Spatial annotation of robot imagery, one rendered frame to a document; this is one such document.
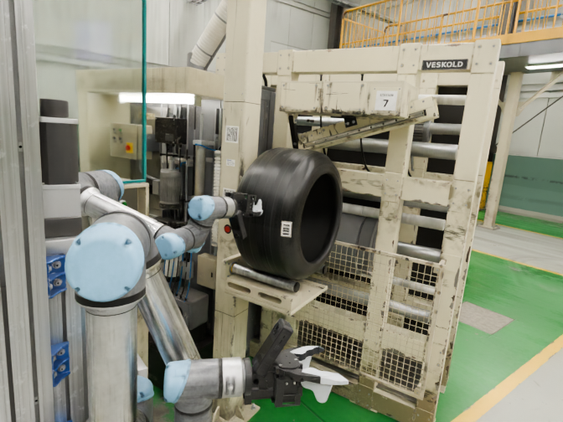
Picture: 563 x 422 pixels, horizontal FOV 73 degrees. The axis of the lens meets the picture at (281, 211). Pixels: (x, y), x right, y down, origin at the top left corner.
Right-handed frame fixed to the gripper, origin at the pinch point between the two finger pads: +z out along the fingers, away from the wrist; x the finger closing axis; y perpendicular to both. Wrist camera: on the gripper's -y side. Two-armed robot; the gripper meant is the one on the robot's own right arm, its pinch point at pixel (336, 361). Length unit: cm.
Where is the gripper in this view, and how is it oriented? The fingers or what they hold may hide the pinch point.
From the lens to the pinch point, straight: 89.3
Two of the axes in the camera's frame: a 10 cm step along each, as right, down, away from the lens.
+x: 2.2, 0.8, -9.7
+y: -0.5, 10.0, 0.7
